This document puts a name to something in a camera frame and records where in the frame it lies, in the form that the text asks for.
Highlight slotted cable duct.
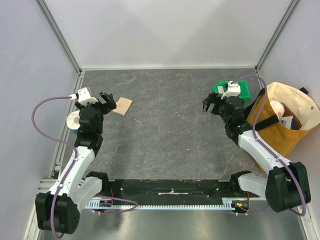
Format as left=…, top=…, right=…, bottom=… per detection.
left=83, top=197, right=267, bottom=210

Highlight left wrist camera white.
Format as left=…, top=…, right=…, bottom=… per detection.
left=69, top=87, right=98, bottom=106

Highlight green plastic bin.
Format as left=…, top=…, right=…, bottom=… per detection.
left=212, top=80, right=251, bottom=103

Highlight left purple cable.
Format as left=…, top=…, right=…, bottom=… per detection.
left=31, top=95, right=139, bottom=240

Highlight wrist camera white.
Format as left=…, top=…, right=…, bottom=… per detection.
left=221, top=81, right=241, bottom=99
left=69, top=87, right=98, bottom=106

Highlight purple cable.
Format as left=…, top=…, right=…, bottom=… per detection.
left=31, top=95, right=139, bottom=240
left=229, top=75, right=307, bottom=217

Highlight toilet paper roll blue wrapper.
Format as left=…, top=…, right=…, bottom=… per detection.
left=66, top=110, right=80, bottom=135

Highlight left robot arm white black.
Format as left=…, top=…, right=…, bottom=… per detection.
left=35, top=87, right=117, bottom=240

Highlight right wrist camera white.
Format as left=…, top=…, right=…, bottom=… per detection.
left=221, top=81, right=241, bottom=99

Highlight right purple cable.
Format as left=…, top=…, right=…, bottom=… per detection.
left=229, top=75, right=307, bottom=217

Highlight items inside tote bag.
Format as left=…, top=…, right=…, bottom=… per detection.
left=270, top=100, right=302, bottom=130

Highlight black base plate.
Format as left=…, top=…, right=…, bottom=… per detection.
left=100, top=179, right=247, bottom=203

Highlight mustard canvas tote bag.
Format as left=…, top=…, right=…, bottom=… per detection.
left=255, top=82, right=320, bottom=158

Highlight beige leather card holder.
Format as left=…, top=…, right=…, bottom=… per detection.
left=112, top=97, right=133, bottom=116

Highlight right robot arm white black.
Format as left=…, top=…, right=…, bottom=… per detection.
left=202, top=91, right=311, bottom=217

